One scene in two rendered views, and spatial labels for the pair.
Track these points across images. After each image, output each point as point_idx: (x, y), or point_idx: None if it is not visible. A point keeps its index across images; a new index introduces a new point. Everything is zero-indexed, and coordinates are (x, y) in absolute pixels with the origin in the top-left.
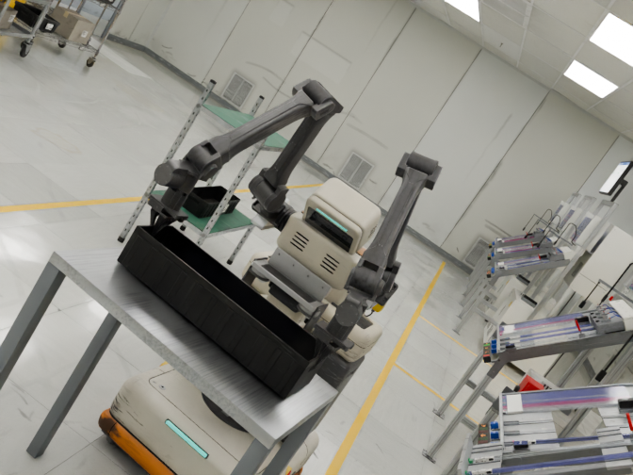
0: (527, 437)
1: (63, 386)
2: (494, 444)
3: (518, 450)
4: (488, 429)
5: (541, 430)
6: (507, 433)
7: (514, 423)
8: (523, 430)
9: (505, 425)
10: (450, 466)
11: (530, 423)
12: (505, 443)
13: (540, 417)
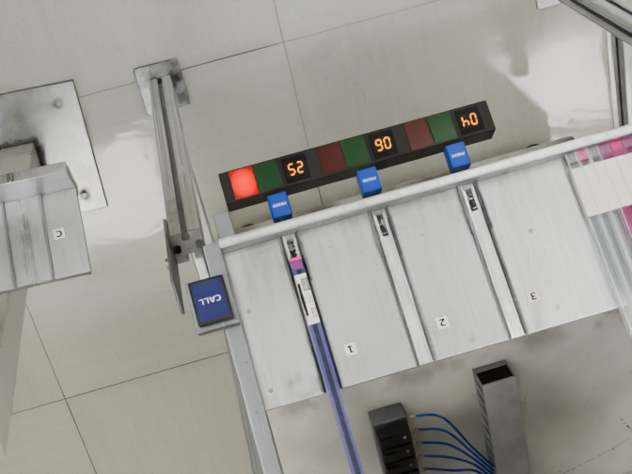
0: (357, 287)
1: None
2: (70, 249)
3: (190, 299)
4: (441, 144)
5: (422, 317)
6: (388, 216)
7: (467, 220)
8: (422, 259)
9: (457, 192)
10: (616, 19)
11: (484, 269)
12: (297, 234)
13: (554, 284)
